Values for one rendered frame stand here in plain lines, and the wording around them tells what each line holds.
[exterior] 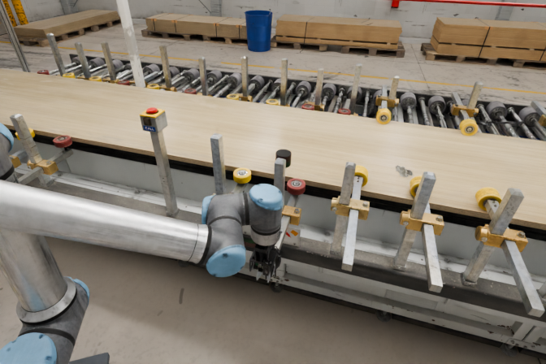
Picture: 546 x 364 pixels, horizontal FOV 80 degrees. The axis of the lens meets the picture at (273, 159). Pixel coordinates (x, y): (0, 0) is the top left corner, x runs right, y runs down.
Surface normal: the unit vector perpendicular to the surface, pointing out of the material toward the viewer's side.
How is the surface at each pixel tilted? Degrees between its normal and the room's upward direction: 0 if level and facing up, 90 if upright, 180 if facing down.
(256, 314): 0
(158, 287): 0
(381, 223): 90
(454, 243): 90
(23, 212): 59
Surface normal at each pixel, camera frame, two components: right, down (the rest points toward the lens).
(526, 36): -0.24, 0.53
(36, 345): 0.03, -0.79
